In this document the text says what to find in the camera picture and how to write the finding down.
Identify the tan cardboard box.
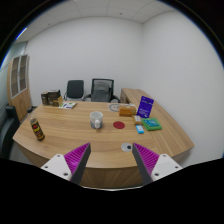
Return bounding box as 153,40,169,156
48,95,64,107

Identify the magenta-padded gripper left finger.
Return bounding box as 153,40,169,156
40,142,92,186

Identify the white mug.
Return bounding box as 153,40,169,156
89,110,104,130

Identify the small light blue box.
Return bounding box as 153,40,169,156
135,124,145,135

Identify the flat round red coaster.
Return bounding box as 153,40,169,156
112,120,126,131

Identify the wooden side desk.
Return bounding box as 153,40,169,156
119,87,148,106

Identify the black leather sofa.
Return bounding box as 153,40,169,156
0,104,20,159

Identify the small yellow white-labelled box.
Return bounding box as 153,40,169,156
132,114,144,126

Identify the round white patterned paper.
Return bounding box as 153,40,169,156
108,103,122,113

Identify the purple standing pouch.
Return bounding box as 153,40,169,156
136,95,155,119

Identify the black padded office chair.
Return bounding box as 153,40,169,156
63,79,86,102

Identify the green packet stack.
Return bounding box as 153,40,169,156
141,117,163,132

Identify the white green purple leaflet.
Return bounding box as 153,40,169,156
58,101,78,110

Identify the wooden glass-door cabinet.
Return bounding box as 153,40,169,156
6,54,33,123

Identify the round grey desk grommet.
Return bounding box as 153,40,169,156
120,142,133,153

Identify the clear bottle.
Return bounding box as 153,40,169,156
29,116,46,142

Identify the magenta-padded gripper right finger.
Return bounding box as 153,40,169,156
131,142,184,186

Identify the grey mesh-back office chair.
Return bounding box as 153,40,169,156
83,78,121,104

